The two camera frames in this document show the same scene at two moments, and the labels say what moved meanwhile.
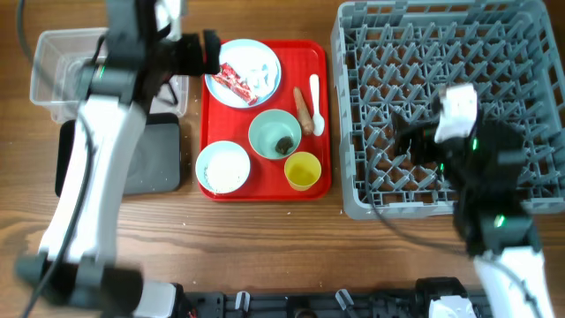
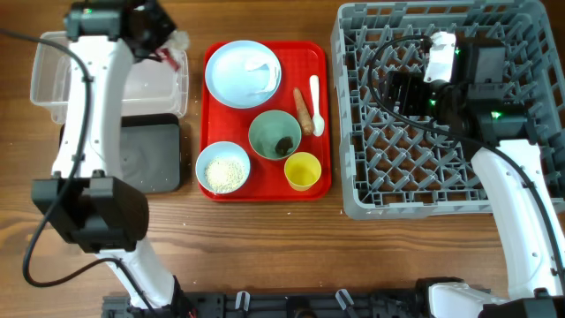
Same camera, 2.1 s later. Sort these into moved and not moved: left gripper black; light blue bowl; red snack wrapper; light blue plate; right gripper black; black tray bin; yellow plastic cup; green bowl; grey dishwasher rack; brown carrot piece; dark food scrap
Moved: left gripper black; right gripper black; red snack wrapper
Not moved: light blue plate; dark food scrap; green bowl; brown carrot piece; yellow plastic cup; black tray bin; grey dishwasher rack; light blue bowl
